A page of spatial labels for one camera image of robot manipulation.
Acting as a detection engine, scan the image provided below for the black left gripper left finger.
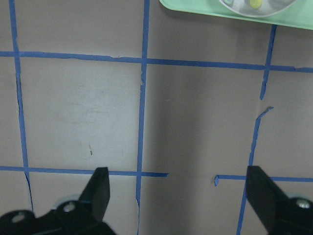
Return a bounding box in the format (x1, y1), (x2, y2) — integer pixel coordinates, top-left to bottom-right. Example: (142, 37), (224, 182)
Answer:
(78, 167), (110, 222)

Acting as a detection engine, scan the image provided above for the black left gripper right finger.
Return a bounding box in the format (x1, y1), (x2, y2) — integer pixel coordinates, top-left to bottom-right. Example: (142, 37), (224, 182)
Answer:
(246, 166), (289, 232)

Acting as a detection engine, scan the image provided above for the white round plate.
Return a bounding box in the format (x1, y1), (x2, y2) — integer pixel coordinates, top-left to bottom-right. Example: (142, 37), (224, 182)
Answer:
(219, 0), (296, 18)

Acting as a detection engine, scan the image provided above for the yellow plastic fork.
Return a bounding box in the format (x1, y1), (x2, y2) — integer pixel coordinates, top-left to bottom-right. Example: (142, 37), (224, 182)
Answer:
(249, 0), (263, 9)

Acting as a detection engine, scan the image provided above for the mint green tray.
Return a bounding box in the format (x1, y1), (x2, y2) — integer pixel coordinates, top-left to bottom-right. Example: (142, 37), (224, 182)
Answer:
(160, 0), (313, 30)

